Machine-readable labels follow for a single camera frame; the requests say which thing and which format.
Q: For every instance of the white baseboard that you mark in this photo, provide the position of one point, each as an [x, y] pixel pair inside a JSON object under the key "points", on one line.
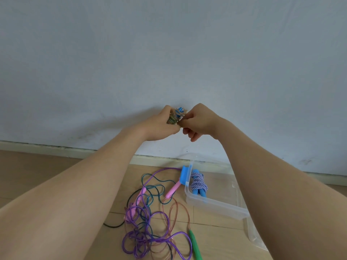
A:
{"points": [[67, 152]]}

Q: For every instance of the person's right thumb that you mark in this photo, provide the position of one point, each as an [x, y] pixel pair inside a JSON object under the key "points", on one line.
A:
{"points": [[187, 119]]}

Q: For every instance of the person's left hand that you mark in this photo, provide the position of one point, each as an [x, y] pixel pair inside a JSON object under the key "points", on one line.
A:
{"points": [[158, 127]]}

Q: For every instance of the person's left thumb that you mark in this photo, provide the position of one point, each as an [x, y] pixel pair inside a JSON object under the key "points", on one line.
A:
{"points": [[175, 128]]}

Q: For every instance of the person's right hand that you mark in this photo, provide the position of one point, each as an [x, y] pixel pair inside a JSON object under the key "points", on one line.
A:
{"points": [[203, 120]]}

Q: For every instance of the clear plastic storage box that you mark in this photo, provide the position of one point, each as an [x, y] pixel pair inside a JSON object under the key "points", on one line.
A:
{"points": [[217, 194]]}

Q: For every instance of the clear plastic box lid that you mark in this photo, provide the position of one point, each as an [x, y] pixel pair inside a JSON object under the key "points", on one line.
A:
{"points": [[254, 235]]}

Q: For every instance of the person's left forearm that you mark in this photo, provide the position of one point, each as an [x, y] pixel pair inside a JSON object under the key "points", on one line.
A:
{"points": [[81, 192]]}

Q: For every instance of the person's right forearm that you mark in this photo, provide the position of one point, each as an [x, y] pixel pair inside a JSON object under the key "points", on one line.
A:
{"points": [[276, 186]]}

